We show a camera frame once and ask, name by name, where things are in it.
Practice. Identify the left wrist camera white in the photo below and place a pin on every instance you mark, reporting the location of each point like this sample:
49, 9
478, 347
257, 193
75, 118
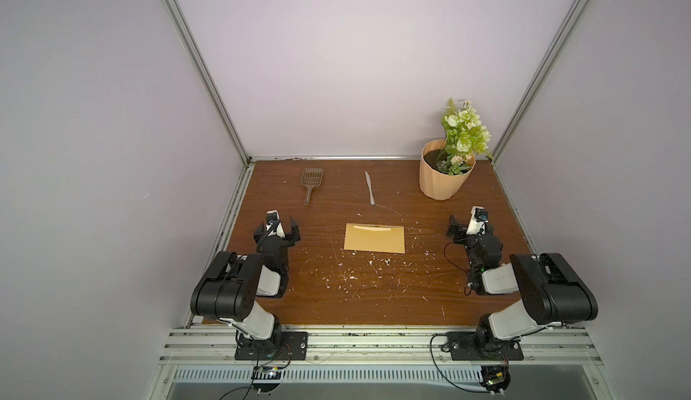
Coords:
274, 225

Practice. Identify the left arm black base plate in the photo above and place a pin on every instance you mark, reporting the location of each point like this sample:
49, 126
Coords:
287, 346

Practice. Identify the left controller board with cable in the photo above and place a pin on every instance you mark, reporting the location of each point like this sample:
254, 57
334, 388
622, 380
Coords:
264, 381

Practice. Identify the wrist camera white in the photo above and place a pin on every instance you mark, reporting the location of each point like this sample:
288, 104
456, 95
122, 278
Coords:
274, 225
478, 220

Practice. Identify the brown plastic slotted scoop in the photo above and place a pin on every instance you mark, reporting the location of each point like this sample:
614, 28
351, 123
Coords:
311, 179

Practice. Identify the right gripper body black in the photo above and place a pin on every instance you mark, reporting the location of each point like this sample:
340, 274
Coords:
467, 234

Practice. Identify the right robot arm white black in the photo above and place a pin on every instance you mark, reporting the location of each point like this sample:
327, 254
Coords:
551, 292

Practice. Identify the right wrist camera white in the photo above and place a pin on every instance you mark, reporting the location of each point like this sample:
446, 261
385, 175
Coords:
478, 220

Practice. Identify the green white artificial flowers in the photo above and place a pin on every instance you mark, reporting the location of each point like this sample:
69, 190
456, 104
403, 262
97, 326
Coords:
465, 136

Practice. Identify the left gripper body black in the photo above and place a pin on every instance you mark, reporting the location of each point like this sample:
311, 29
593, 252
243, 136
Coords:
282, 244

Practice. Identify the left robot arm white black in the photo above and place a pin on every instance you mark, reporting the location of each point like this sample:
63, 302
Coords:
228, 290

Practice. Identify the aluminium front rail frame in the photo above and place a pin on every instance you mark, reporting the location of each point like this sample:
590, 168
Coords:
377, 354

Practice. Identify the right controller board with cable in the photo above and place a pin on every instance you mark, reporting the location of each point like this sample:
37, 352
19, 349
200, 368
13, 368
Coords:
495, 379

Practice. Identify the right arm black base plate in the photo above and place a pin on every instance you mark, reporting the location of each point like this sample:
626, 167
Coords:
471, 346

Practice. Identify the controller board with cable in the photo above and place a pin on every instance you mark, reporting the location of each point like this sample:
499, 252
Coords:
264, 381
495, 379

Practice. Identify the ribbed beige flower pot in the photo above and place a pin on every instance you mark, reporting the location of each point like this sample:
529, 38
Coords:
436, 185

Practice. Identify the tan paper envelope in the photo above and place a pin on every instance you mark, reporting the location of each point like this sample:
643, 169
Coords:
390, 242

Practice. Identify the white plastic knife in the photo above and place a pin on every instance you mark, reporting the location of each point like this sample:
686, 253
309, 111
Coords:
369, 187

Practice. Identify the cream letter paper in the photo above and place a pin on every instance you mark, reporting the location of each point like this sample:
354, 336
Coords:
372, 228

